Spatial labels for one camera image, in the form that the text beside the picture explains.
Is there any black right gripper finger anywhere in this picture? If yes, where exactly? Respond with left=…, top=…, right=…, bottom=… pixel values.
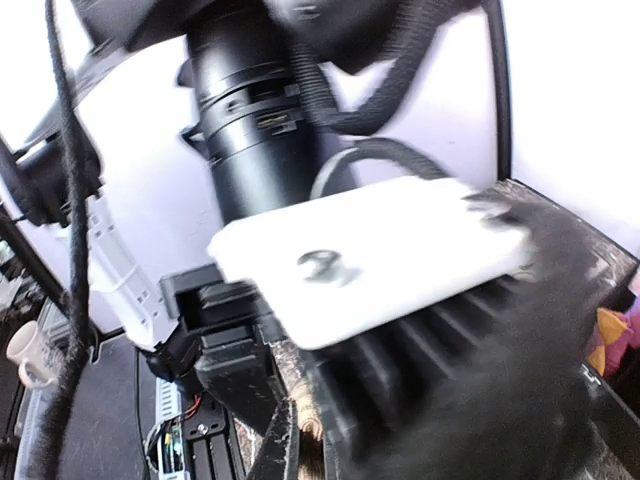
left=246, top=398, right=300, bottom=480

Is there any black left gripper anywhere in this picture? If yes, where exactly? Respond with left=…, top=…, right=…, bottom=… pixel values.
left=160, top=0, right=601, bottom=480

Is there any magenta striped sock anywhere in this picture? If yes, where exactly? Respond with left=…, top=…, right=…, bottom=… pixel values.
left=587, top=299, right=639, bottom=377

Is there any black compartment storage box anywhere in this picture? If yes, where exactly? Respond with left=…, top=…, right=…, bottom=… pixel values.
left=494, top=180, right=639, bottom=479

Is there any white coffee mug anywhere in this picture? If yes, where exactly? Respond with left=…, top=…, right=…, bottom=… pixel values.
left=6, top=321, right=60, bottom=390

